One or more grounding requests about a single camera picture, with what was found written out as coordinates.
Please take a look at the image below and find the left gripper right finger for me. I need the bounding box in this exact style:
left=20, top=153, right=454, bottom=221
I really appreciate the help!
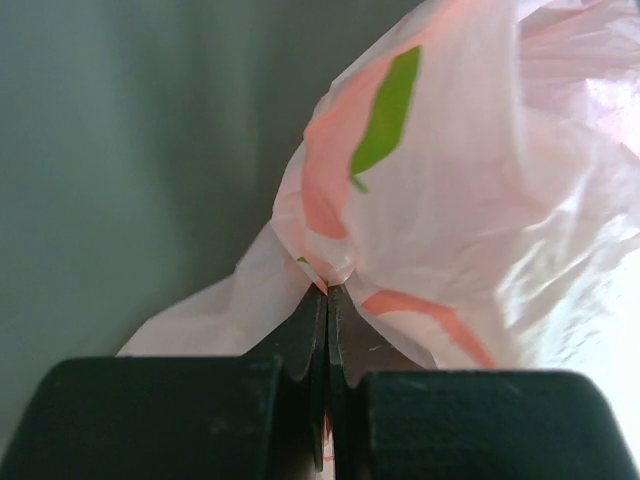
left=327, top=287, right=639, bottom=479

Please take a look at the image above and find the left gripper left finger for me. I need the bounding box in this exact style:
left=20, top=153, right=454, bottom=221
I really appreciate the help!
left=1, top=288, right=327, bottom=479

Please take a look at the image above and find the pink printed plastic bag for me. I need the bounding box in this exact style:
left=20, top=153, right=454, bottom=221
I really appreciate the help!
left=123, top=1, right=639, bottom=376

